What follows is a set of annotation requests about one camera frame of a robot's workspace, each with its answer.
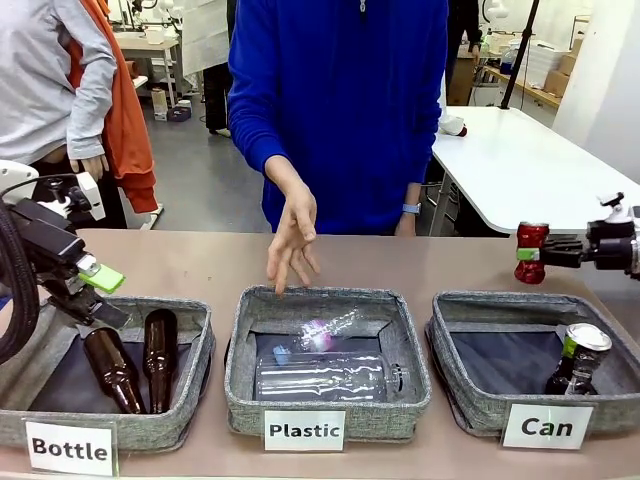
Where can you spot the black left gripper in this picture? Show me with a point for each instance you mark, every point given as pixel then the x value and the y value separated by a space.
pixel 47 235

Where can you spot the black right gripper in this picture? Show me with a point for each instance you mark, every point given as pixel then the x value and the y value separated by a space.
pixel 610 245

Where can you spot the crushed red can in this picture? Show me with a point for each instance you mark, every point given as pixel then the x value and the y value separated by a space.
pixel 532 235

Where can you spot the brown glass bottle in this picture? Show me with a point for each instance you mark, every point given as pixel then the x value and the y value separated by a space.
pixel 110 365
pixel 160 350

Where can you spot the dark can with silver top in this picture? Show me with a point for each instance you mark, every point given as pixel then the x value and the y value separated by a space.
pixel 582 355

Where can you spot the small blue-capped plastic bottle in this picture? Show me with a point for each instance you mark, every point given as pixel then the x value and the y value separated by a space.
pixel 317 332

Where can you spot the large clear plastic bottle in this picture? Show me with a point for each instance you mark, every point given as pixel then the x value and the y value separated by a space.
pixel 320 377

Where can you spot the blue-sweater person's right forearm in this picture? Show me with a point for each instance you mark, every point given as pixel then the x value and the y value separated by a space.
pixel 285 175

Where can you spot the blue-sweater person's left forearm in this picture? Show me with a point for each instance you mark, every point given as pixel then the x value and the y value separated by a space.
pixel 414 192

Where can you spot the grey fabric basket labelled Can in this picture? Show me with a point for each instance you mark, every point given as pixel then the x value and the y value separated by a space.
pixel 480 310

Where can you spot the grey fabric basket labelled Bottle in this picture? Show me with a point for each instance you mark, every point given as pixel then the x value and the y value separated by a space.
pixel 195 320

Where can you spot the grey fabric basket labelled Plastic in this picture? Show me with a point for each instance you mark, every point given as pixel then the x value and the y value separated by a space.
pixel 240 390

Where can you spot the white Can label card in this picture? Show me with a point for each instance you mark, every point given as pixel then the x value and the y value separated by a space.
pixel 547 426

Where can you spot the grey-shirt person's hand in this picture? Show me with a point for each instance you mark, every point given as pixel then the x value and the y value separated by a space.
pixel 92 167

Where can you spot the blue-sweater person's left hand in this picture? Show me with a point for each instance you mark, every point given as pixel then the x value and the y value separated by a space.
pixel 406 224

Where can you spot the blue-sweater person's right hand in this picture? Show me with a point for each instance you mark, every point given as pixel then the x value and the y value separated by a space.
pixel 292 230

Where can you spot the white background table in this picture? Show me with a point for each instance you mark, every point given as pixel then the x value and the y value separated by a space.
pixel 515 160

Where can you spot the light blue wristband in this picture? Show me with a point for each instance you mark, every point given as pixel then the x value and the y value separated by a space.
pixel 412 208

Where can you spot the white Bottle label card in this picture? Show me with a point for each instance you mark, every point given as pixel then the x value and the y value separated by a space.
pixel 70 447

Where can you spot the orange jacket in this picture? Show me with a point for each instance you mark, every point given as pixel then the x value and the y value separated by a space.
pixel 132 135

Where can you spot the white and red object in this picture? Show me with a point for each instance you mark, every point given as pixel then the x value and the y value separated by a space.
pixel 452 127

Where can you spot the cardboard boxes stack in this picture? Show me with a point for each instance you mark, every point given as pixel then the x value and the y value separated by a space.
pixel 562 70

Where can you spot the small box on floor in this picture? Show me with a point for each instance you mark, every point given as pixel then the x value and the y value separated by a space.
pixel 160 105

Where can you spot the black tripod pole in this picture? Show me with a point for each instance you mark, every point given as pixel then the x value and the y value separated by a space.
pixel 520 55

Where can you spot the person in grey shirt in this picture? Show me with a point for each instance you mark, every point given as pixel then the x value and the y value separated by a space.
pixel 35 75

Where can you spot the white Plastic label card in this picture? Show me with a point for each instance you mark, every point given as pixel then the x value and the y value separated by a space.
pixel 304 430

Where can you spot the light wooden background table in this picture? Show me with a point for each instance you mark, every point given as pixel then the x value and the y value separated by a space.
pixel 150 50

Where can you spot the person in blue sweater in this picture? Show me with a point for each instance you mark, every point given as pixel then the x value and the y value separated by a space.
pixel 340 100

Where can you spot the white hanging cloth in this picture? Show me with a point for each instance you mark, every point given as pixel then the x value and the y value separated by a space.
pixel 205 35

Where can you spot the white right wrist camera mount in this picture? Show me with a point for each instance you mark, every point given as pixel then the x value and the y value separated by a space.
pixel 614 205

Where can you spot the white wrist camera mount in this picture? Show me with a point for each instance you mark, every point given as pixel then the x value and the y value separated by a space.
pixel 614 205
pixel 90 195

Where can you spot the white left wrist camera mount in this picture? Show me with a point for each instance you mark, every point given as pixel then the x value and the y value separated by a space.
pixel 90 195

